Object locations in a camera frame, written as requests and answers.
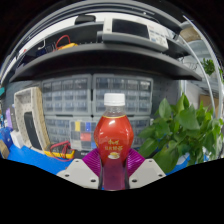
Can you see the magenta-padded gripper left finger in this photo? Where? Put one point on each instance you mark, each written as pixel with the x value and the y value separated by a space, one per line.
pixel 78 172

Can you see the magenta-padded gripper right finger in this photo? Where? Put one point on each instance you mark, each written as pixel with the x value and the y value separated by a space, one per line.
pixel 146 171

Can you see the red drink bottle white cap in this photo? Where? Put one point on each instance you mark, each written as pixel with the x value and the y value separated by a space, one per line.
pixel 113 136

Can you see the yellow multimeter with leads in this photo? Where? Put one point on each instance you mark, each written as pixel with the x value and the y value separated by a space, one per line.
pixel 63 152

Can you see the grey drawer cabinet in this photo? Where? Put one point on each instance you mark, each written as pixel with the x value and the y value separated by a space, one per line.
pixel 123 87
pixel 140 128
pixel 66 96
pixel 58 130

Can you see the green potted plant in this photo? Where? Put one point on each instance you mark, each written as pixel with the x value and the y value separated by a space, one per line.
pixel 180 133

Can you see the white perforated tray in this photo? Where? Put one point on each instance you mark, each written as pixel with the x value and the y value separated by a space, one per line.
pixel 35 100

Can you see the black overhead shelf unit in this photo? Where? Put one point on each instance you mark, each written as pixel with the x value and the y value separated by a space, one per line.
pixel 100 60

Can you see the small hanging green plant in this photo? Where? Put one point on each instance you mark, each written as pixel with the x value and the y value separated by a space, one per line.
pixel 208 66

